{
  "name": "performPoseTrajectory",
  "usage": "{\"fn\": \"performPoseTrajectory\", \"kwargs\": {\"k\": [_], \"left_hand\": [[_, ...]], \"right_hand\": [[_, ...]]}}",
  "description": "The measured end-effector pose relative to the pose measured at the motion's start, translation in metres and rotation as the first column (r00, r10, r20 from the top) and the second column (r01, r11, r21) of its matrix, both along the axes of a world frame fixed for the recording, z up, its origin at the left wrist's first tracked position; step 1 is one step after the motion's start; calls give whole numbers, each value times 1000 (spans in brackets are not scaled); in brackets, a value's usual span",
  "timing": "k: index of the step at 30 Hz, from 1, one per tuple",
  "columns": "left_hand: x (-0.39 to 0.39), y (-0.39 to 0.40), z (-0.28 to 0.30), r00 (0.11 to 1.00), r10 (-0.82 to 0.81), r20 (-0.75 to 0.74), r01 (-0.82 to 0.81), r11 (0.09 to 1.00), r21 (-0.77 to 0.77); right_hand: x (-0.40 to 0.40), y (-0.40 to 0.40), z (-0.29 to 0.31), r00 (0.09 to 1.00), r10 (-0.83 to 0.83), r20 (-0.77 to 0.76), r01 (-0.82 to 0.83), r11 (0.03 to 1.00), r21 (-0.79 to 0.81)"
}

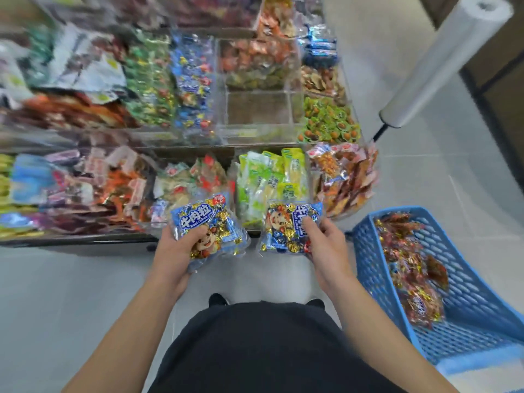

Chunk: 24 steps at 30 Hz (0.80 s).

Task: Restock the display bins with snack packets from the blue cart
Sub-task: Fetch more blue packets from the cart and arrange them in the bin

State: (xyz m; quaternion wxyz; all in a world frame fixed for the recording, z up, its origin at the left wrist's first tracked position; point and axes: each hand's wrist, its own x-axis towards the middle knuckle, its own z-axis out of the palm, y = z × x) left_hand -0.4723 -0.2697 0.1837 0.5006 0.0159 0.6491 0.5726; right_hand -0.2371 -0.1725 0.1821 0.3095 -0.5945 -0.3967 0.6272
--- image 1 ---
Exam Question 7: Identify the person's right hand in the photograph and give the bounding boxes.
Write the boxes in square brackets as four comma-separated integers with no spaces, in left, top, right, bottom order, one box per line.
[301,215,357,295]

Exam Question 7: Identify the person's left hand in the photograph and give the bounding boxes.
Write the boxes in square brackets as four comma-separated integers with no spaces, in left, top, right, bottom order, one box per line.
[147,223,210,300]

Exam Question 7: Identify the handful of blue snack packets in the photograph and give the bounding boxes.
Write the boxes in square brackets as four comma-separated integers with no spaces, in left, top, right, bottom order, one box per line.
[260,200,324,257]
[169,192,249,263]

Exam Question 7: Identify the clear acrylic snack shelves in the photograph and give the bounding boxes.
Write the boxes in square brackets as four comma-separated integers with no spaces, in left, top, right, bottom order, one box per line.
[0,0,382,246]

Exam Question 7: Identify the blue plastic shopping basket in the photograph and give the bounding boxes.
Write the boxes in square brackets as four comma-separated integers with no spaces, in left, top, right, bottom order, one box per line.
[350,206,524,375]

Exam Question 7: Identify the row of blue beef packets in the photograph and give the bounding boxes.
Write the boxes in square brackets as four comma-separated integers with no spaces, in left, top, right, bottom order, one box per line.
[170,32,218,136]

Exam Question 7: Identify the row of green beef packets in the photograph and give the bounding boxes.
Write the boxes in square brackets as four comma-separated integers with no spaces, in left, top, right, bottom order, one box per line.
[123,30,177,128]

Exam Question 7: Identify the person's left forearm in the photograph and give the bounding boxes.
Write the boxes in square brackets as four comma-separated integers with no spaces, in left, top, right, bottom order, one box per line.
[64,282,185,393]

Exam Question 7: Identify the person's right forearm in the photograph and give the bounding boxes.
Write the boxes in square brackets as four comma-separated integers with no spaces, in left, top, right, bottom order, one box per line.
[327,278,460,393]

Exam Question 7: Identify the person's black clothing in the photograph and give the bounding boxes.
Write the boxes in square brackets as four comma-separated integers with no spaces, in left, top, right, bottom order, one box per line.
[147,301,406,393]

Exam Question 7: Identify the pile of pink-label meat packets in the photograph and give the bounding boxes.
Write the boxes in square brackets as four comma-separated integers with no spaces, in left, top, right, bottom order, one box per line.
[307,141,379,219]

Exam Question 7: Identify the pile of beige packets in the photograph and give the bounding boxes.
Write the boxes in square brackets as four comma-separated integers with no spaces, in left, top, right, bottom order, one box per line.
[151,153,234,226]

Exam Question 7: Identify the pile of lime green packets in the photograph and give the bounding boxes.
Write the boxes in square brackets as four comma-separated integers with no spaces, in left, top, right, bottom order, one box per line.
[236,147,311,230]

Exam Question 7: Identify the pile of red brown packets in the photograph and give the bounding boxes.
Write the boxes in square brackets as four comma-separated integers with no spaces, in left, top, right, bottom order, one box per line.
[41,147,108,234]

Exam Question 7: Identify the pile of green egg packets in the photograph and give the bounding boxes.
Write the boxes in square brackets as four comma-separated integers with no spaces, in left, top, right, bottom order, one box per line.
[296,94,361,146]

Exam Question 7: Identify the blue toy candy packet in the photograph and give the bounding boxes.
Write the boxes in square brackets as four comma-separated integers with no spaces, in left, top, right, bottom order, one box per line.
[8,153,58,205]

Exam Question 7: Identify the pile of dark orange packets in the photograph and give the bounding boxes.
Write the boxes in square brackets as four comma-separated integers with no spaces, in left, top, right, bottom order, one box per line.
[16,92,136,132]

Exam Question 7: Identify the pile of yellow candies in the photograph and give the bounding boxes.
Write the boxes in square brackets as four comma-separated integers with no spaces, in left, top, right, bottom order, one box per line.
[0,155,17,238]

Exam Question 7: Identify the pile of orange brown packets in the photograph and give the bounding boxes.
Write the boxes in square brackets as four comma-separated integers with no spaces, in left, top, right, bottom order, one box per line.
[219,37,297,88]

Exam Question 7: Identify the pile of blue orange packets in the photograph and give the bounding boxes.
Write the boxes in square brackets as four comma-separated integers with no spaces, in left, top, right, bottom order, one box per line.
[296,20,341,70]

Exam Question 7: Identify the pile of white meat packets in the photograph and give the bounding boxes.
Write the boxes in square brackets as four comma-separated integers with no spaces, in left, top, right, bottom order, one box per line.
[28,24,128,99]

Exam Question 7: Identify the wooden cabinet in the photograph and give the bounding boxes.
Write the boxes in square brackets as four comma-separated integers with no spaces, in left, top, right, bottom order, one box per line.
[418,0,524,189]

